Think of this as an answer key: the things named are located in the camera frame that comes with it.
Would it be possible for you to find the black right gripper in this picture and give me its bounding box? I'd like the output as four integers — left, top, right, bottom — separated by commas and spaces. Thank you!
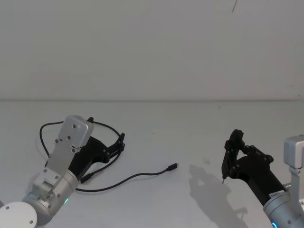
220, 129, 287, 207

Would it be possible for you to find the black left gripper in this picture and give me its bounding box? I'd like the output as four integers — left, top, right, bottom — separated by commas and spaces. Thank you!
67, 116, 126, 181

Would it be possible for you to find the thin black cable with plugs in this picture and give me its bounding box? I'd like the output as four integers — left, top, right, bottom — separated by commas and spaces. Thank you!
39, 120, 179, 193

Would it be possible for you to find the white table cloth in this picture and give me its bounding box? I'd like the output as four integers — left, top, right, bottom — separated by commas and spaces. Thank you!
0, 99, 304, 228

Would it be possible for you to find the plain pale wall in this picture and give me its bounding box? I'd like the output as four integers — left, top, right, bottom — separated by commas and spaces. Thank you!
0, 0, 304, 102

